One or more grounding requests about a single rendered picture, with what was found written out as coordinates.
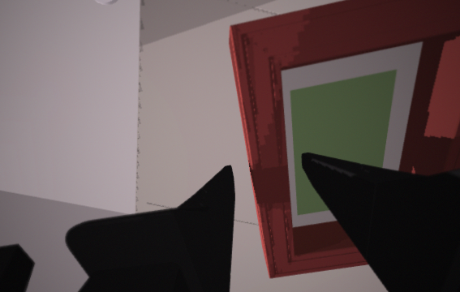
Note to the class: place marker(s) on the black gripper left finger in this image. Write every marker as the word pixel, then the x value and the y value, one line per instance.
pixel 197 235

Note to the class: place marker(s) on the grey flat board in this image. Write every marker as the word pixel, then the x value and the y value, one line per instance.
pixel 190 127

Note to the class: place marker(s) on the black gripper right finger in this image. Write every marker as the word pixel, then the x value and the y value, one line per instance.
pixel 405 225

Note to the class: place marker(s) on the red rectangular picture frame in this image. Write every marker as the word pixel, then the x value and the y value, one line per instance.
pixel 375 82

